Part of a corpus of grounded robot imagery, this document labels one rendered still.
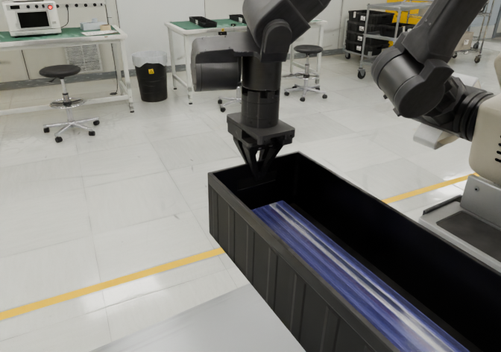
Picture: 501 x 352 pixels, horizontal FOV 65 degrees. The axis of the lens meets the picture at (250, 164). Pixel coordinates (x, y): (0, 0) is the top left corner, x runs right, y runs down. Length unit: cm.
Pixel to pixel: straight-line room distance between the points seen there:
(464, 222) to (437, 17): 32
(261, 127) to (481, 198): 38
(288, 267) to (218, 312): 39
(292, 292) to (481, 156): 41
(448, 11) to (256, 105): 30
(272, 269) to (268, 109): 22
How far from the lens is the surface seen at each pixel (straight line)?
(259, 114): 56
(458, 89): 76
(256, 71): 55
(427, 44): 65
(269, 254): 48
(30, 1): 437
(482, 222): 74
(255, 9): 52
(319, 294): 42
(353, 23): 674
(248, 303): 84
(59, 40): 413
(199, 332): 79
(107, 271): 221
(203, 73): 53
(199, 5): 599
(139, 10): 578
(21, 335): 206
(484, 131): 72
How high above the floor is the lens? 141
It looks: 27 degrees down
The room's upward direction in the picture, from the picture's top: straight up
